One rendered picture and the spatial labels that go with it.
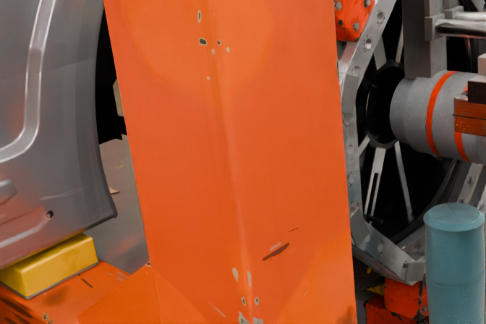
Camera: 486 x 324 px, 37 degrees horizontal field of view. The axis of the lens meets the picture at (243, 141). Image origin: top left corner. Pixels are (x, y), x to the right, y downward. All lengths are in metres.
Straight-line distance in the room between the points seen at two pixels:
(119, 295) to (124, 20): 0.39
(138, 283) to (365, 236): 0.38
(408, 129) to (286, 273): 0.53
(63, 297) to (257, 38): 0.65
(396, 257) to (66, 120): 0.56
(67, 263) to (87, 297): 0.08
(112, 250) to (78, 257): 1.61
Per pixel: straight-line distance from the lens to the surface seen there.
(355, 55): 1.02
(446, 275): 1.15
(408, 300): 1.32
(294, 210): 0.71
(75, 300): 1.16
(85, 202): 1.19
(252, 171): 0.66
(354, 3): 1.01
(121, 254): 2.79
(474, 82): 0.95
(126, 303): 0.94
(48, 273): 1.20
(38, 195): 1.14
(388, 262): 1.19
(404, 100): 1.21
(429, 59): 1.20
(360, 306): 1.46
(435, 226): 1.12
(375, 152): 1.28
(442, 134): 1.17
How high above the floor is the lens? 1.24
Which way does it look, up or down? 19 degrees down
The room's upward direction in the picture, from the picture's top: 7 degrees counter-clockwise
